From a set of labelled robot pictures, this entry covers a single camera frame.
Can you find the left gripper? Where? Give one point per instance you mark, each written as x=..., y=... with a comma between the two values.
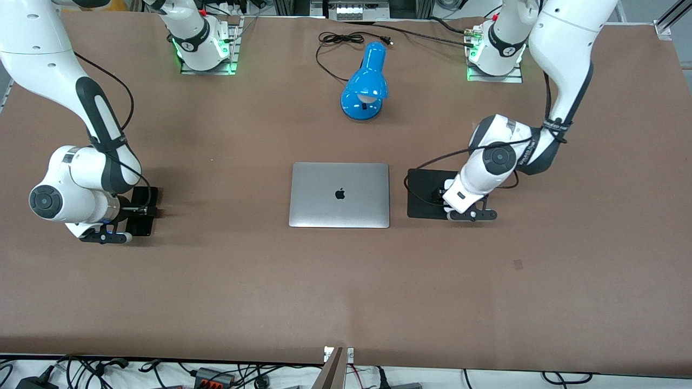
x=436, y=193

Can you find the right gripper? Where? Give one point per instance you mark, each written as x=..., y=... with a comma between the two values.
x=128, y=208

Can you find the black smartphone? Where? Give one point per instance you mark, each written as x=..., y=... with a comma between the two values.
x=143, y=227

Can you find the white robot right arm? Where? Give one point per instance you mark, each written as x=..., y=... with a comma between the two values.
x=32, y=48

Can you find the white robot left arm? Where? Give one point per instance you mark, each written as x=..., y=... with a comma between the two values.
x=567, y=43

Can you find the black mouse pad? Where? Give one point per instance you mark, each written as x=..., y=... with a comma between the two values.
x=421, y=208

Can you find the silver closed laptop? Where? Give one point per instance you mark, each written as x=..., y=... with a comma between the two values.
x=339, y=195

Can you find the blue desk lamp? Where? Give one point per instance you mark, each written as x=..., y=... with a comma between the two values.
x=365, y=86

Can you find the grey orange connector block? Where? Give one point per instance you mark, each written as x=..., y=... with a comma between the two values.
x=213, y=376

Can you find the black power adapter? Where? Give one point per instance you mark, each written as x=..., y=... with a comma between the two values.
x=35, y=382

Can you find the white terminal block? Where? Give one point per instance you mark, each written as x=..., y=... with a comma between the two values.
x=354, y=9

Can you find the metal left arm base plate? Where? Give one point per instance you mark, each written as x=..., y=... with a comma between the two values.
x=513, y=77

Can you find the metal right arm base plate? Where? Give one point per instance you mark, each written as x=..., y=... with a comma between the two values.
x=186, y=67

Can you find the aluminium camera post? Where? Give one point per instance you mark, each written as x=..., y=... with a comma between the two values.
x=335, y=373

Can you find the aluminium frame profile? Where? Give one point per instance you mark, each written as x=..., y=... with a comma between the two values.
x=670, y=19

